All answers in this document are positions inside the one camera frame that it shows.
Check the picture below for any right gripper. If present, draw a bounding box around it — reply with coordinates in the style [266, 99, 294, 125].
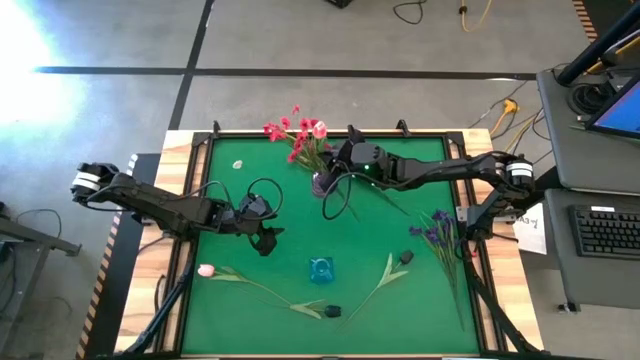
[319, 124, 389, 195]

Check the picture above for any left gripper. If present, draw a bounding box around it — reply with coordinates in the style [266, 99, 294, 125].
[214, 193, 286, 258]

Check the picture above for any black artificial tulip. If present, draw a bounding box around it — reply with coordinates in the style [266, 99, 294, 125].
[335, 248, 416, 334]
[288, 298, 343, 321]

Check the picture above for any blue cut glass vase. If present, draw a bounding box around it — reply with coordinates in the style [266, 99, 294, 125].
[308, 256, 336, 286]

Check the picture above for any green table mat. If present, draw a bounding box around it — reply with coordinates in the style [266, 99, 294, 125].
[181, 136, 481, 356]

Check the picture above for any hazard striped floor tape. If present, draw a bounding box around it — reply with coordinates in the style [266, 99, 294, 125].
[74, 152, 140, 360]
[571, 0, 600, 44]

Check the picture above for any white paper sheet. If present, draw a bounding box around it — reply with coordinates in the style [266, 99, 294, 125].
[511, 214, 549, 257]

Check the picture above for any grey desk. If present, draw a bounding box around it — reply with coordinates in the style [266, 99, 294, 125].
[542, 187, 640, 312]
[536, 66, 640, 195]

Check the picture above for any grey side stand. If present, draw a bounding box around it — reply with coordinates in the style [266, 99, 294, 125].
[0, 199, 84, 351]

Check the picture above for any black keyboard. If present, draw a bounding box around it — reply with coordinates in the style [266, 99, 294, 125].
[568, 203, 640, 262]

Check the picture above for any laptop on side desk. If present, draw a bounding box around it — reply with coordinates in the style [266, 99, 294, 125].
[584, 73, 640, 141]

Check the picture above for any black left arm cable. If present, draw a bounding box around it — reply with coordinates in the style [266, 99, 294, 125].
[192, 176, 285, 222]

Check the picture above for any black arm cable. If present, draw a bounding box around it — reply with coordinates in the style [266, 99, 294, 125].
[321, 169, 401, 222]
[192, 176, 285, 222]

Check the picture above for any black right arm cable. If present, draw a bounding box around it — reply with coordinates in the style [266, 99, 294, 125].
[321, 169, 401, 222]

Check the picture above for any black table frame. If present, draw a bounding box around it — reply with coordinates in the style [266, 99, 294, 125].
[175, 130, 487, 358]

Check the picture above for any black diagonal frame brace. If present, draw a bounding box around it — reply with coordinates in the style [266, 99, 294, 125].
[119, 239, 197, 357]
[462, 249, 541, 357]

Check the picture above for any black floor cable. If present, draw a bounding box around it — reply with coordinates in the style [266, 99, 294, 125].
[392, 0, 430, 26]

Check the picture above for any yellow floor cable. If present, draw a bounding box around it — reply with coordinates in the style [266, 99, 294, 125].
[458, 0, 495, 34]

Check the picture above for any black coiled cable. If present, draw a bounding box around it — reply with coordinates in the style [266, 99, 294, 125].
[568, 81, 610, 117]

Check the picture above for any black camera stand pole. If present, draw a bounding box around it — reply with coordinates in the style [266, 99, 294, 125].
[556, 0, 640, 87]

